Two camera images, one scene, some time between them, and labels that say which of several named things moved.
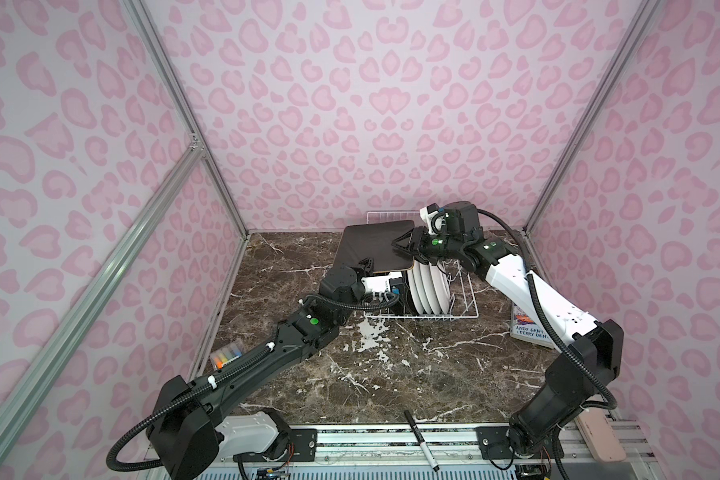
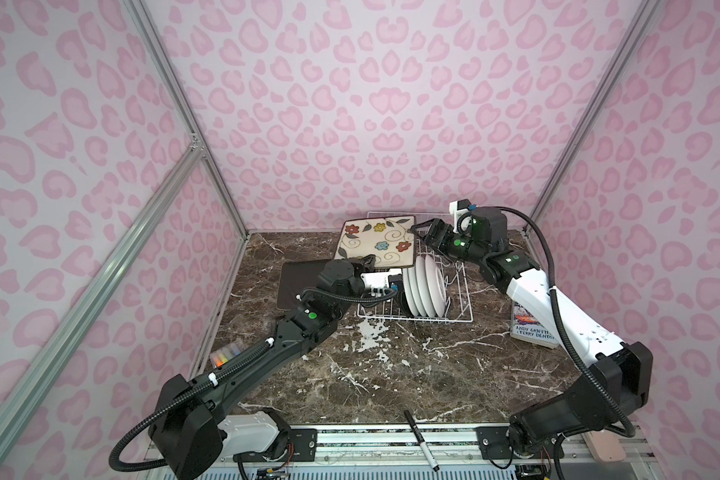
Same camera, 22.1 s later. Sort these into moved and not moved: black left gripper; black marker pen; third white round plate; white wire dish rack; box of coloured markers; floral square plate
Moved: floral square plate
Not moved: box of coloured markers; black left gripper; third white round plate; black marker pen; white wire dish rack
